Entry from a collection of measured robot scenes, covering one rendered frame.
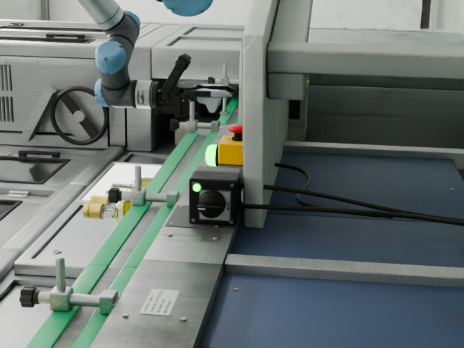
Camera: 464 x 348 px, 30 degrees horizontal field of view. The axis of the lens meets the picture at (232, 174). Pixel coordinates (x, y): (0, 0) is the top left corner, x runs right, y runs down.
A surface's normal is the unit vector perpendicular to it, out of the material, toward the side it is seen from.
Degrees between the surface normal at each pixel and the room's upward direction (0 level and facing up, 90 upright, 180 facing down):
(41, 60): 90
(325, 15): 90
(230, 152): 90
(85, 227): 91
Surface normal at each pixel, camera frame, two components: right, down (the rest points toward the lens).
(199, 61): -0.12, 0.27
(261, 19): -0.01, -0.86
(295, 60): -0.12, 0.50
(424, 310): 0.02, -0.96
